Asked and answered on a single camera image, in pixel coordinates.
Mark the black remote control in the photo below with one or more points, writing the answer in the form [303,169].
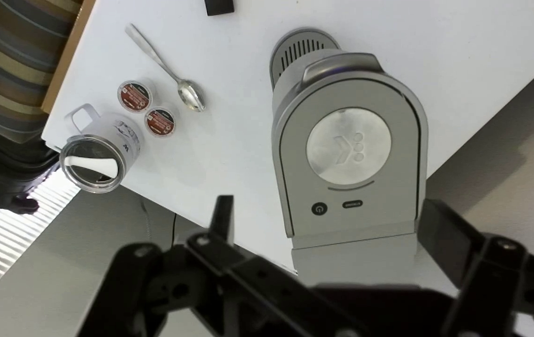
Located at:
[219,6]

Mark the white window blinds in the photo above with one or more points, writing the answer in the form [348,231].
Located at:
[3,236]

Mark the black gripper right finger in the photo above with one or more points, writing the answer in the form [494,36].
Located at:
[509,287]

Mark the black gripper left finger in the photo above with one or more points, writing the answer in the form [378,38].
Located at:
[215,293]

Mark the coffee pod with red lid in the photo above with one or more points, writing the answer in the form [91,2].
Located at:
[159,122]
[135,96]

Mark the gray single-serve coffeemaker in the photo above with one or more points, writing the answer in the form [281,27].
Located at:
[346,156]

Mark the silver metal spoon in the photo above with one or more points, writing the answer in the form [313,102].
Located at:
[189,94]

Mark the striped upholstered armchair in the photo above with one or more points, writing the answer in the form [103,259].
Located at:
[9,57]

